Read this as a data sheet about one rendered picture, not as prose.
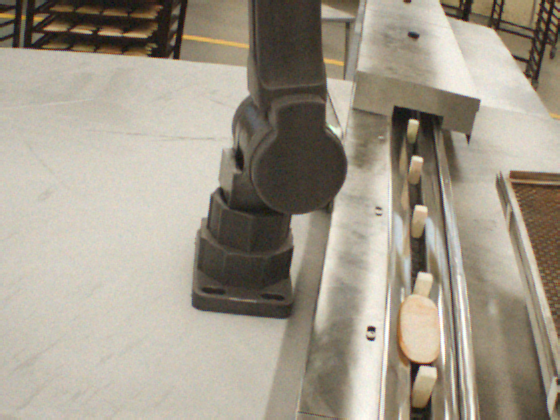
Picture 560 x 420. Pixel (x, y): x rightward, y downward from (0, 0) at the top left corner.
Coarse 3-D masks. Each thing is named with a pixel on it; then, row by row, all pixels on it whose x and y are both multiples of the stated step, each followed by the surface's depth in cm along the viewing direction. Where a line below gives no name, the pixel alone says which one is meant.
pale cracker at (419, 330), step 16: (416, 304) 64; (432, 304) 65; (400, 320) 63; (416, 320) 62; (432, 320) 63; (400, 336) 61; (416, 336) 60; (432, 336) 60; (416, 352) 59; (432, 352) 59
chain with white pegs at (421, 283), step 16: (416, 128) 104; (416, 160) 91; (416, 176) 92; (416, 192) 90; (416, 208) 79; (416, 224) 79; (416, 240) 80; (416, 256) 77; (416, 272) 73; (416, 288) 67; (416, 368) 60; (432, 368) 55; (416, 384) 54; (432, 384) 54; (416, 400) 55; (416, 416) 54
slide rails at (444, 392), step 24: (432, 144) 103; (432, 168) 95; (408, 192) 87; (432, 192) 89; (408, 216) 82; (432, 216) 83; (408, 240) 77; (432, 240) 78; (408, 264) 72; (432, 264) 73; (408, 288) 68; (432, 288) 69; (408, 360) 59; (408, 384) 56; (456, 384) 56; (384, 408) 53; (408, 408) 53; (432, 408) 53; (456, 408) 54
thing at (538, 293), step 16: (512, 176) 85; (528, 176) 85; (544, 176) 85; (512, 192) 82; (528, 192) 83; (512, 208) 76; (528, 208) 79; (544, 208) 79; (528, 224) 76; (544, 224) 75; (528, 240) 72; (544, 240) 72; (528, 256) 67; (528, 272) 66; (544, 272) 66; (544, 304) 61; (544, 320) 57; (544, 336) 57
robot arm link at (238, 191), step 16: (256, 112) 65; (240, 128) 66; (256, 128) 63; (240, 144) 66; (224, 160) 68; (240, 160) 68; (224, 176) 67; (240, 176) 64; (224, 192) 67; (240, 192) 65; (256, 208) 66
